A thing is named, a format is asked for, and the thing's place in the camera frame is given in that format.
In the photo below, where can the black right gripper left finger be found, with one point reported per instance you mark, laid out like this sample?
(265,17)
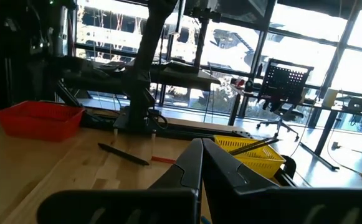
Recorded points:
(155,205)

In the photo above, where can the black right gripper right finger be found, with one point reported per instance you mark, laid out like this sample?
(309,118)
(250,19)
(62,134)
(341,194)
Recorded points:
(261,205)

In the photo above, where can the red marker pen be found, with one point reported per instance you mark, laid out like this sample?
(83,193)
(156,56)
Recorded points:
(163,160)

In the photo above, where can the blue pen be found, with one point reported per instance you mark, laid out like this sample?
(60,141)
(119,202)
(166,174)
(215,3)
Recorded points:
(205,220)

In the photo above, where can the black pen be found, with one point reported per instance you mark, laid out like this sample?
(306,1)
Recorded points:
(246,149)

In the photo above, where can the black pencil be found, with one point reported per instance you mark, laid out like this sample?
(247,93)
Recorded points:
(123,154)

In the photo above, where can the dark green pencil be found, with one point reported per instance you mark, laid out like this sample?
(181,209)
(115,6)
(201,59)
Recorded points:
(261,143)

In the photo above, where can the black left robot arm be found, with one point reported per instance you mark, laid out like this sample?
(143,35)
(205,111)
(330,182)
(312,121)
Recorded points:
(143,62)

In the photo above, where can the yellow plastic bin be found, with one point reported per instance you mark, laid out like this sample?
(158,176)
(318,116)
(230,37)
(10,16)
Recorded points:
(261,165)

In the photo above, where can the black clamp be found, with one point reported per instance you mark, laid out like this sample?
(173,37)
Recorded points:
(290,166)

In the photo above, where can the black standing desk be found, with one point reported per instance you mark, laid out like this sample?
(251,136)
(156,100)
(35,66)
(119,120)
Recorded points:
(325,133)

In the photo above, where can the black office chair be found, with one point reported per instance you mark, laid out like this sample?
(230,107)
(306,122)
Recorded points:
(285,81)

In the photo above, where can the white cup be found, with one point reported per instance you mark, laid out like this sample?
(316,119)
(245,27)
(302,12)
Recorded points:
(330,98)

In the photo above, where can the grey desk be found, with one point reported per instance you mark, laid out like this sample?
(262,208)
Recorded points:
(180,79)

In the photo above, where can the grey box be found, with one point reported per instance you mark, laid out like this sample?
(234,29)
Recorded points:
(357,104)

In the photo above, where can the red plastic bin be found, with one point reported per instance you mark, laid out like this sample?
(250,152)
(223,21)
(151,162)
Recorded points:
(40,124)

